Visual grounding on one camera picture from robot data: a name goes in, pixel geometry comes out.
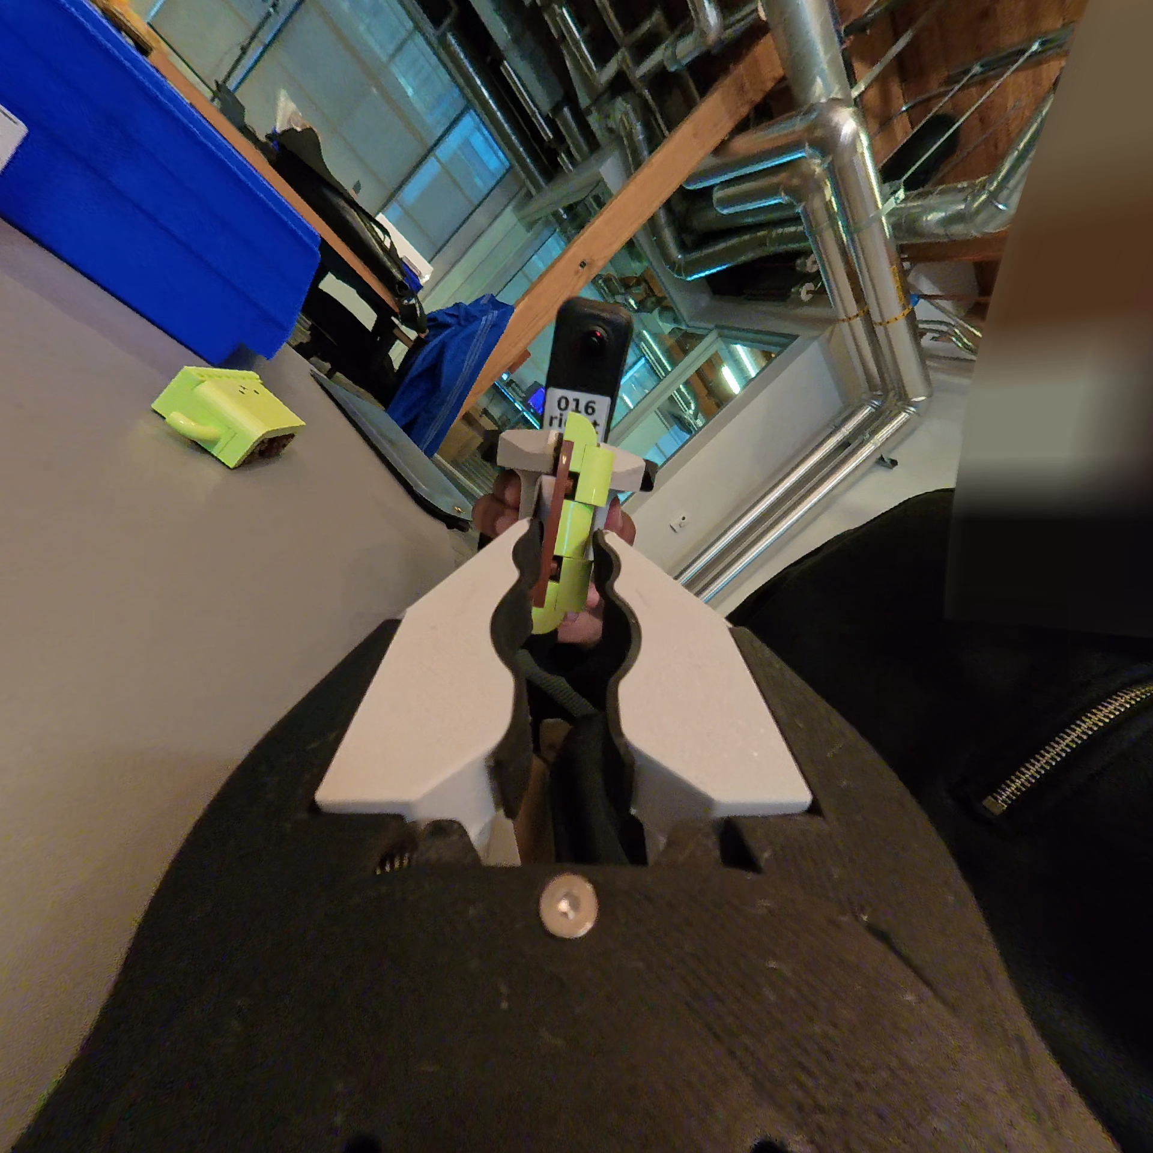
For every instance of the white printed tag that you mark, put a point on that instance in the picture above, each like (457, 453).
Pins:
(11, 134)

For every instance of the person's right hand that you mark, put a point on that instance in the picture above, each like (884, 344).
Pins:
(499, 514)

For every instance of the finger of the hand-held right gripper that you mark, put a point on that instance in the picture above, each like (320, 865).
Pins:
(634, 473)
(522, 448)

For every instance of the large lime brick assembly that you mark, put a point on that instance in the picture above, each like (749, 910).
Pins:
(234, 414)

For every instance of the dark grey flat panel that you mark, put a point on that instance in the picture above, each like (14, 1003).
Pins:
(394, 450)

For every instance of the person's dark clothing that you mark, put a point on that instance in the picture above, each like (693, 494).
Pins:
(991, 676)

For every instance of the silver ventilation ducts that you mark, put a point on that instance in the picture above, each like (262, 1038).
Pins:
(847, 180)

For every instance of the long lime curved brick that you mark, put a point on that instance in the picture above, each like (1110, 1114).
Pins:
(581, 436)
(553, 604)

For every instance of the wooden office desk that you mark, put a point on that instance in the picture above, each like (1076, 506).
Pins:
(296, 203)

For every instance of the wooden pillar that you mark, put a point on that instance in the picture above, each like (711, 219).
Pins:
(647, 180)

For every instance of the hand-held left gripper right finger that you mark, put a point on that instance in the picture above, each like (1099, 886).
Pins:
(711, 721)

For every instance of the blue plastic bin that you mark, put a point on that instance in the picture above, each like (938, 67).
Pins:
(134, 180)

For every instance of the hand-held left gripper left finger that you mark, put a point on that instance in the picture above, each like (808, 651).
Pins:
(423, 721)

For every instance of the brown studded plate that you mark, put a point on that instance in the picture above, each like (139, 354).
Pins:
(553, 514)

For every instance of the black bag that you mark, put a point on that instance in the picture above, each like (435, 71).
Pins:
(352, 226)

